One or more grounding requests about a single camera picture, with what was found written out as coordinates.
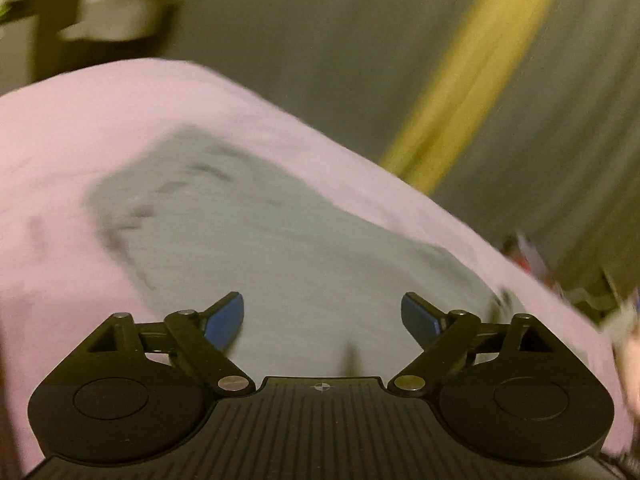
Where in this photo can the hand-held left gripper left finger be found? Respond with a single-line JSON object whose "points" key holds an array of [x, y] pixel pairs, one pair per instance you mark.
{"points": [[226, 317]]}

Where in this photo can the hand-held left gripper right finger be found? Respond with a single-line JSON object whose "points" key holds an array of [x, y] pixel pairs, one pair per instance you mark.
{"points": [[419, 317]]}

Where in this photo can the grey pants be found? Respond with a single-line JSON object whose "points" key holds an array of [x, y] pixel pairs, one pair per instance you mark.
{"points": [[300, 260]]}

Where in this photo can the colourful blurred packet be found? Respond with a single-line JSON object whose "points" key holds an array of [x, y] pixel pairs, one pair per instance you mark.
{"points": [[530, 257]]}

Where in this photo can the pink bed sheet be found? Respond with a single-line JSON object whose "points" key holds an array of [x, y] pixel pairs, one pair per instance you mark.
{"points": [[75, 135]]}

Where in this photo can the grey-green curtain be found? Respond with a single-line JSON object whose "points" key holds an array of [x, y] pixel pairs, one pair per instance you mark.
{"points": [[300, 35]]}

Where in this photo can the white blurred object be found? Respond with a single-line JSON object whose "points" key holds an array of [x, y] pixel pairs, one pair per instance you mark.
{"points": [[122, 7]]}

